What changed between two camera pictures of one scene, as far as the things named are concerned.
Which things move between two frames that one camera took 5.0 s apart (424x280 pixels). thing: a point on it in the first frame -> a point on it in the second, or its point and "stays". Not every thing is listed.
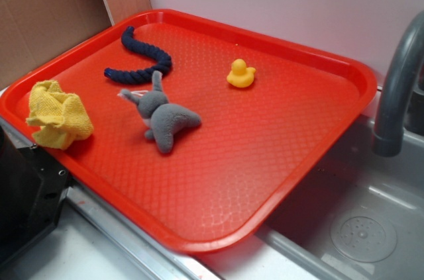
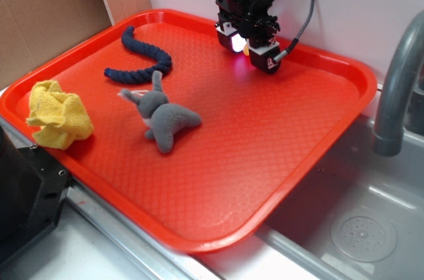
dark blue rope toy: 143,75 stays
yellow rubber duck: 240,75 -> 246,49
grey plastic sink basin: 356,215 stays
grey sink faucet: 402,102 stays
